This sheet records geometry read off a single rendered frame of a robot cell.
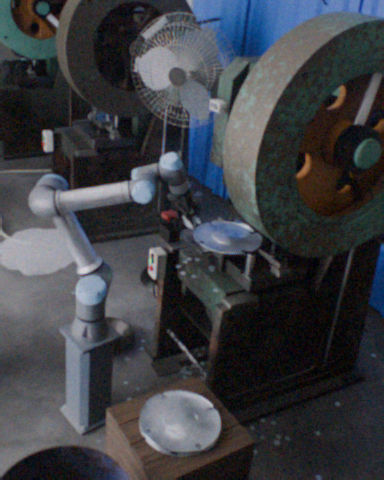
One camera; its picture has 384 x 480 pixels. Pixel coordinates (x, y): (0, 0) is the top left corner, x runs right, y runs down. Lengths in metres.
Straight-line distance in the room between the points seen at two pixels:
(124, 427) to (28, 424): 0.63
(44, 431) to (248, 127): 1.56
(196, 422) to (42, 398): 0.88
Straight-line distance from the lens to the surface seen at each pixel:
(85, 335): 2.34
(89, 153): 3.73
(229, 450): 2.13
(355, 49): 1.87
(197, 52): 2.96
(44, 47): 5.10
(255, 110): 1.77
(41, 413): 2.71
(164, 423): 2.15
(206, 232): 2.48
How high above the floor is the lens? 1.91
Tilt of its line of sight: 26 degrees down
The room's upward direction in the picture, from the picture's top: 5 degrees clockwise
